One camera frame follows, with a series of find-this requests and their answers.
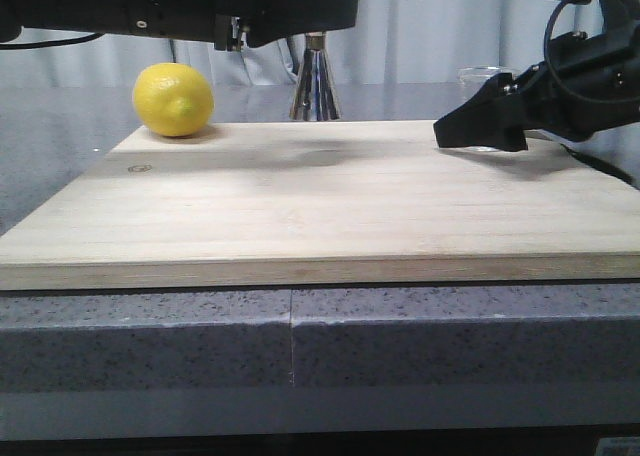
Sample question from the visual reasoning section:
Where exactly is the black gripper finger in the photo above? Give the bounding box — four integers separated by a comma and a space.
243, 0, 359, 46

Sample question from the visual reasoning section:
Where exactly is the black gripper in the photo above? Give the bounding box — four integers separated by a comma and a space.
1, 0, 250, 50
433, 0, 639, 152

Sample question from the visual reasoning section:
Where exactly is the clear glass measuring beaker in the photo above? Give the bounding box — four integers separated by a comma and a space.
458, 65, 514, 153

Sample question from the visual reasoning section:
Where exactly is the steel double jigger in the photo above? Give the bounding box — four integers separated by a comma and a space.
289, 32, 341, 122

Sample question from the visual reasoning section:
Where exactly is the yellow lemon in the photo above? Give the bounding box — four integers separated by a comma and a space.
132, 63, 215, 137

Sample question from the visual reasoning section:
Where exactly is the grey curtain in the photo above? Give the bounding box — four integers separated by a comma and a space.
1, 0, 554, 88

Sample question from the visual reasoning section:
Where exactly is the light wooden cutting board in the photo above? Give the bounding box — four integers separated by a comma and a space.
1, 120, 639, 290

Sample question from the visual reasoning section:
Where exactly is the white label sticker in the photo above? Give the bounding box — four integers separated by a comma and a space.
594, 436, 640, 456

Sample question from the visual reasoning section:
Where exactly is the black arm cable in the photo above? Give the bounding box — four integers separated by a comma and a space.
0, 30, 104, 51
542, 0, 576, 92

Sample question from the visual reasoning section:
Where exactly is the black cutting board handle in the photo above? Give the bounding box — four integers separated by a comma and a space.
561, 143, 639, 190

